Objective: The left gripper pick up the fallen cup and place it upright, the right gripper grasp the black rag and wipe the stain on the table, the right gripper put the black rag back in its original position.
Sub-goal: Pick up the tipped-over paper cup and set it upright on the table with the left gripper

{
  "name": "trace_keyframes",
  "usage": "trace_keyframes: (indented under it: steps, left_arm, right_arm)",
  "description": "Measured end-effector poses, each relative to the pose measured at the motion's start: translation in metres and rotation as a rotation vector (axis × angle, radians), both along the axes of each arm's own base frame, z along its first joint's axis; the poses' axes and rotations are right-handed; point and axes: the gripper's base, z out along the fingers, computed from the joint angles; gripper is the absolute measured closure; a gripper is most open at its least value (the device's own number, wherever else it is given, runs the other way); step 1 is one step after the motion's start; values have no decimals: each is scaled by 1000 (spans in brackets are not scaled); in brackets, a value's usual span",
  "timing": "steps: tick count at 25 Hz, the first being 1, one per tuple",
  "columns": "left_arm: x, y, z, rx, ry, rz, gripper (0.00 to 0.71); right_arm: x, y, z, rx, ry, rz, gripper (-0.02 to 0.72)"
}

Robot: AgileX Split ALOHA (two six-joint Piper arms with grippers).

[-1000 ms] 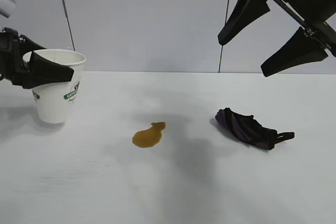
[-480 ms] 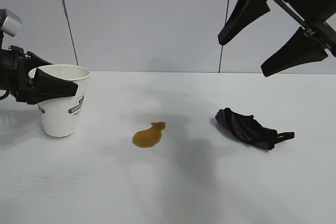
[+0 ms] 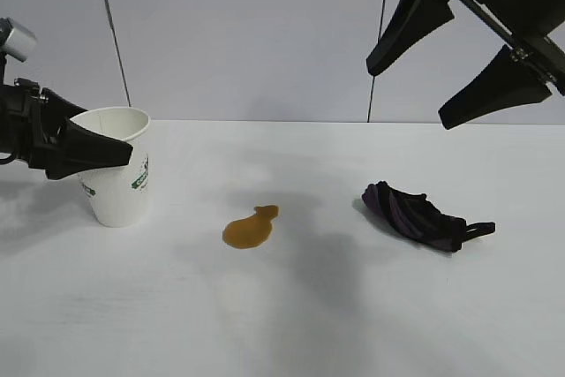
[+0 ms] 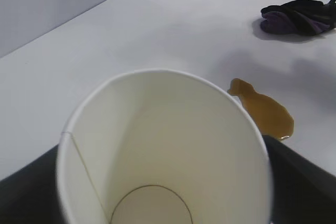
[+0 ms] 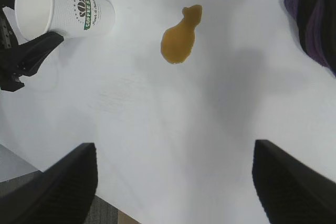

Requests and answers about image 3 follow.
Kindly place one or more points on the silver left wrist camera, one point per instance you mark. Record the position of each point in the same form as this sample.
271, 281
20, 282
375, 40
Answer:
17, 39

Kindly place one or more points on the brown liquid spill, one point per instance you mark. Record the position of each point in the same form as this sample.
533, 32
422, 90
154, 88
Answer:
247, 231

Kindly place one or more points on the dark purple black cloth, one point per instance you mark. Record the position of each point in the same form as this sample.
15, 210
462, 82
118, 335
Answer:
410, 218

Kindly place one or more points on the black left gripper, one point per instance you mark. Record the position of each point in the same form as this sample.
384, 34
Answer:
22, 125

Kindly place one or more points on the white paper cup green logo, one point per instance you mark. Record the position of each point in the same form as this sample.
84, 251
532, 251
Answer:
119, 196

